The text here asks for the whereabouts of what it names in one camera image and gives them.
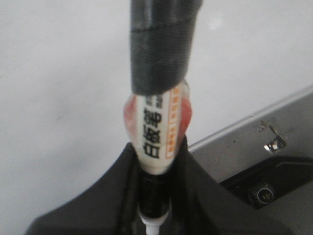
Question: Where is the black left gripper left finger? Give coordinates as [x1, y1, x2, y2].
[26, 143, 139, 235]

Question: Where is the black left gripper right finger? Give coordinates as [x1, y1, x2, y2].
[171, 137, 293, 235]

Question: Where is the black taped gripper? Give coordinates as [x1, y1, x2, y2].
[130, 0, 202, 94]

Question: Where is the black whiteboard marker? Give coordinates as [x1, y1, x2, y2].
[123, 81, 192, 235]

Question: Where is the white whiteboard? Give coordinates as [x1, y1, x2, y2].
[0, 0, 313, 235]

